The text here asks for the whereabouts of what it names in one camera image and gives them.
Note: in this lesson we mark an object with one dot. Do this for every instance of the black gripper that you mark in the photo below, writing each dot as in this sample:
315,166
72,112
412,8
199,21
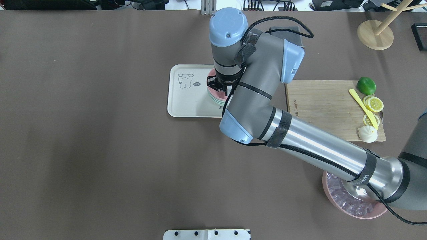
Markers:
227,80

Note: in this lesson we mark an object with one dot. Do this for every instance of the small pink bowl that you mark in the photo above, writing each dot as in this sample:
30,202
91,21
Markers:
211,73

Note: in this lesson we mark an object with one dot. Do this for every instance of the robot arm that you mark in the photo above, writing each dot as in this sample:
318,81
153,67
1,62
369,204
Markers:
255,63

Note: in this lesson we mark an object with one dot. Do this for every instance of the top green bowl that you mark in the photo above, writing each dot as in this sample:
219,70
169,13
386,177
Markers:
215,93

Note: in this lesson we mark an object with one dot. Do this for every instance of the green bowl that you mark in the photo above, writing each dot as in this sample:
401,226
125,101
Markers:
219,100
215,93

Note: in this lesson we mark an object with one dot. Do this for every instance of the lower green bowl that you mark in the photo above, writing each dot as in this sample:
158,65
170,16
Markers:
219,100

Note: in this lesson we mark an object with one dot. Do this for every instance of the large pink bowl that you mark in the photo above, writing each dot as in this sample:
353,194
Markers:
378,210

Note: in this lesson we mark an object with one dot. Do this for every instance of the cream rabbit serving tray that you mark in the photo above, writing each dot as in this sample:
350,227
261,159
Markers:
188,95

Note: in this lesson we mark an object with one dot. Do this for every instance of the bamboo cutting board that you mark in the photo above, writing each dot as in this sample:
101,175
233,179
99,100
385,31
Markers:
327,105

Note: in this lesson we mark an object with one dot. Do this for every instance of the green lime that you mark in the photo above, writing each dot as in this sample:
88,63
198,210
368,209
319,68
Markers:
366,85

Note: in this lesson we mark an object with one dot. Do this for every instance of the yellow plastic knife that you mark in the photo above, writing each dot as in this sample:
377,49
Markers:
369,113

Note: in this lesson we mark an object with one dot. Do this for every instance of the lower lemon slice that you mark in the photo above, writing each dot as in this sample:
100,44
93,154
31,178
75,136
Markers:
366,120

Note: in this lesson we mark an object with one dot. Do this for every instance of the lemon slice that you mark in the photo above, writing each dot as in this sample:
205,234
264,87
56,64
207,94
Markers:
366,120
373,103

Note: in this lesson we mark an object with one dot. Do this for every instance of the upper lemon slice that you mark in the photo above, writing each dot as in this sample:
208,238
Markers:
373,103

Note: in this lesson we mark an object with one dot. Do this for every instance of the white steamed bun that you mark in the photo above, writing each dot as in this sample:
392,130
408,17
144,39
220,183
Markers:
367,134

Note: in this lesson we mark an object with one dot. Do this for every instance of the wooden cup tree stand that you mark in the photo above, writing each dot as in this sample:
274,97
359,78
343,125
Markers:
377,35

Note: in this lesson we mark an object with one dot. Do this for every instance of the metal ice scoop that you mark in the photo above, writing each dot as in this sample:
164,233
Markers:
363,193

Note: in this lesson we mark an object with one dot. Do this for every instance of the clear ice cubes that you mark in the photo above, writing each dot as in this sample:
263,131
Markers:
342,199

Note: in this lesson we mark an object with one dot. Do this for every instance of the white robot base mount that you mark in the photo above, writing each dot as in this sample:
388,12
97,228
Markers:
208,234

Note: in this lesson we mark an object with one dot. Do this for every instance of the black glass rack frame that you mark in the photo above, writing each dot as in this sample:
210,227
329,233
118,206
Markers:
419,31

